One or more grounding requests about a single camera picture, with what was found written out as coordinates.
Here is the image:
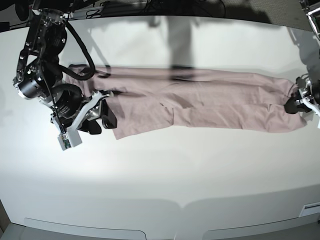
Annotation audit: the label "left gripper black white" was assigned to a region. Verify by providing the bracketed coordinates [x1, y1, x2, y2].
[284, 76, 320, 118]

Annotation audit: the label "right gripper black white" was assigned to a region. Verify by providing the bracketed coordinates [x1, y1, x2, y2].
[51, 83, 118, 148]

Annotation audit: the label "mauve pink T-shirt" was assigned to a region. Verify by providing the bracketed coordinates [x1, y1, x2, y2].
[65, 66, 307, 140]

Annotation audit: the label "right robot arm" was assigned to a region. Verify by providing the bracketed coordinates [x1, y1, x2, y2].
[13, 0, 118, 150]

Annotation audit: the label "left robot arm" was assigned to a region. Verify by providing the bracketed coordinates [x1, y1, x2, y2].
[284, 0, 320, 116]

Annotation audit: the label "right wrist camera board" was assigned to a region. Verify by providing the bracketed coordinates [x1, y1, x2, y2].
[57, 134, 72, 151]

